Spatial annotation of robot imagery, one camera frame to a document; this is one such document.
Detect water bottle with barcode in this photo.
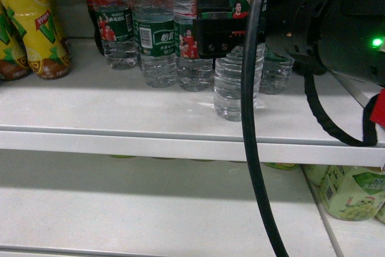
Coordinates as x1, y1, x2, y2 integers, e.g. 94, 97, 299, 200
133, 0, 177, 88

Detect cola bottle behind water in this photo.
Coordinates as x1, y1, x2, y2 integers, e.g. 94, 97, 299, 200
86, 0, 104, 55

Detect right back water bottle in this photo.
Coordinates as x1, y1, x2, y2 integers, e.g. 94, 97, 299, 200
259, 46, 294, 94

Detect braided black cable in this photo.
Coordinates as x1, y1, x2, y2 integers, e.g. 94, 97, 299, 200
303, 69, 385, 147

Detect green drink bottle behind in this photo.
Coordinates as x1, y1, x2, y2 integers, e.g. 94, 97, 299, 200
302, 164, 330, 187

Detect green grape drink bottle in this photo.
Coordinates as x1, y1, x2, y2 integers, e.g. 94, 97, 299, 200
319, 165, 384, 221

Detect middle water bottle red players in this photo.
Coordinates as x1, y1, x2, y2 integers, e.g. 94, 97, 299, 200
173, 0, 213, 92

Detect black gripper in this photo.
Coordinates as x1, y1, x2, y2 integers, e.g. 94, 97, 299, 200
192, 0, 331, 76

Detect smooth black cable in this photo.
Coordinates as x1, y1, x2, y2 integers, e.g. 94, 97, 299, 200
239, 0, 292, 257

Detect white shelf board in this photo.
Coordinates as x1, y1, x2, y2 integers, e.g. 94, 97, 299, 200
0, 151, 385, 257
1, 39, 384, 167

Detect clear water bottle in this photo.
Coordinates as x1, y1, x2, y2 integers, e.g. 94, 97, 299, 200
213, 0, 267, 123

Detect leftmost back water bottle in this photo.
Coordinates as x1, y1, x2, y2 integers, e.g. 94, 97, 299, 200
92, 0, 138, 70

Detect white lower shelf board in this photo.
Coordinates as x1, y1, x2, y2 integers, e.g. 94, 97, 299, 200
0, 151, 385, 257

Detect yellow lemon tea bottle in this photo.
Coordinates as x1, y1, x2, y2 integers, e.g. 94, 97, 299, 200
1, 0, 70, 80

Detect white middle shelf board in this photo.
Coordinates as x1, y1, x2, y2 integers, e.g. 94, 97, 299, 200
1, 39, 384, 167

